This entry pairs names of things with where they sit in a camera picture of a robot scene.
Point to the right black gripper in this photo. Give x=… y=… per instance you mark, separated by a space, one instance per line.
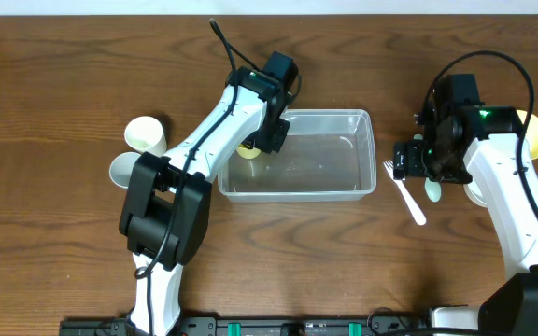
x=405 y=160

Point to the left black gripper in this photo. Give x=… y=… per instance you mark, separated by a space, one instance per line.
x=272 y=138

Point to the yellow plastic cup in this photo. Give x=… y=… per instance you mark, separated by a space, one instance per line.
x=247 y=153

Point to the mint green plastic spoon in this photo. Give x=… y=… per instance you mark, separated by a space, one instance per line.
x=433 y=190

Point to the white plastic fork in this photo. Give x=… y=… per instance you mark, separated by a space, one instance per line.
x=413 y=207

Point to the white plastic bowl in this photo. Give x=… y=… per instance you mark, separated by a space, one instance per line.
x=474 y=194

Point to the white plastic cup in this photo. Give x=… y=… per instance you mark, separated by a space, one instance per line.
x=146 y=134

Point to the yellow plastic bowl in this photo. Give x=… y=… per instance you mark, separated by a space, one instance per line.
x=532 y=137

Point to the grey plastic cup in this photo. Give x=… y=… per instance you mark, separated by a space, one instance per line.
x=121 y=168

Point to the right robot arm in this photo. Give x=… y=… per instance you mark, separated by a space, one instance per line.
x=464 y=142

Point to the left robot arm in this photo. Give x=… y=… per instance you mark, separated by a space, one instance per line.
x=166 y=209

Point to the clear plastic container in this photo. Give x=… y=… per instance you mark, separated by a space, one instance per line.
x=328 y=156

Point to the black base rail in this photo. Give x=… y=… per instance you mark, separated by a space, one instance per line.
x=210 y=326

